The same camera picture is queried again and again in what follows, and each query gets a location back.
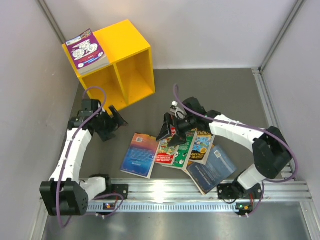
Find green cover paperback book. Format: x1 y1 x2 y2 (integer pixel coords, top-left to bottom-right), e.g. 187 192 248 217
161 129 197 170

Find aluminium mounting rail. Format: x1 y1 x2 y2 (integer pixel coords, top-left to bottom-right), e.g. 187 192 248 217
39 177 313 204

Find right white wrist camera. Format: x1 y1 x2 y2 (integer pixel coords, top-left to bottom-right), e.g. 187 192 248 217
170 101 186 119

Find yellow blue 169-storey treehouse book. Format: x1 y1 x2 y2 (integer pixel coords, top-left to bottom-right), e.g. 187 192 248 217
188 130 216 165

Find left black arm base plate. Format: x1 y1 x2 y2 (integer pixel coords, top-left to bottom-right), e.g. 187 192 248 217
94 184 129 200

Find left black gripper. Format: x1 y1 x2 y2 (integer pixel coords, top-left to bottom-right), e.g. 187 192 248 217
94 105 128 142

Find red 13-storey treehouse book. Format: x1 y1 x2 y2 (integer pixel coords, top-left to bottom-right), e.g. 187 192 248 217
155 126 179 166

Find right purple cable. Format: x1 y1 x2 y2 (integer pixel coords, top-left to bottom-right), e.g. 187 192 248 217
173 83 300 218

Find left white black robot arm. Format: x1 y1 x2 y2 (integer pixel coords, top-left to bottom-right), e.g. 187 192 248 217
39 99 128 216

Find yellow wooden cubby shelf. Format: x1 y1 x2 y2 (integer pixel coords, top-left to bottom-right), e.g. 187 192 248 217
62 19 156 111

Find purple cable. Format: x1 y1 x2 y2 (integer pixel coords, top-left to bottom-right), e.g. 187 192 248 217
173 83 300 218
56 86 125 228

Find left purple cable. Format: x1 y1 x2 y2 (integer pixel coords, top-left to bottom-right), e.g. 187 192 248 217
56 86 125 228

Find blue orange gradient cover book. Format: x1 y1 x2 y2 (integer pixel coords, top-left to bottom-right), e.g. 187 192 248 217
120 133 160 179

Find perforated metal cable tray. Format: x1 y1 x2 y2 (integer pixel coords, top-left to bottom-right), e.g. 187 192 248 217
86 201 252 214

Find purple cover paperback book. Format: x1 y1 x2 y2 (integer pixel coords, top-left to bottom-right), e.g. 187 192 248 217
65 28 110 75

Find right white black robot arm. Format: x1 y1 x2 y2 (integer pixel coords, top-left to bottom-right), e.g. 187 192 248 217
156 97 294 199

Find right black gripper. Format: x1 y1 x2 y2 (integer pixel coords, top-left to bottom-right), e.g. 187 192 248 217
157 112 197 147

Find dark blue nineteen eighty-four book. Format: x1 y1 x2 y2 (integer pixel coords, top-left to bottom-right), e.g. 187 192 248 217
186 145 238 195

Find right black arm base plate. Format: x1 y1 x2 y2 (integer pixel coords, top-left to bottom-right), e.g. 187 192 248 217
217 183 262 200

